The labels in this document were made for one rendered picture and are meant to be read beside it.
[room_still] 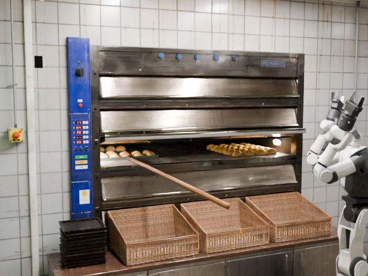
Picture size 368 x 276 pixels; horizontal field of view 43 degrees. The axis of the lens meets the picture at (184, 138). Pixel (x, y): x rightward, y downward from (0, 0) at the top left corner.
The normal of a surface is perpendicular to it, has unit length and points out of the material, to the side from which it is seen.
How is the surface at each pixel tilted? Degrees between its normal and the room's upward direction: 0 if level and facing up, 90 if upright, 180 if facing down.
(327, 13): 90
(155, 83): 70
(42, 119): 90
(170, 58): 90
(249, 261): 91
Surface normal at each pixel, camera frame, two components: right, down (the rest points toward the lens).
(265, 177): 0.37, -0.26
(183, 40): 0.40, 0.09
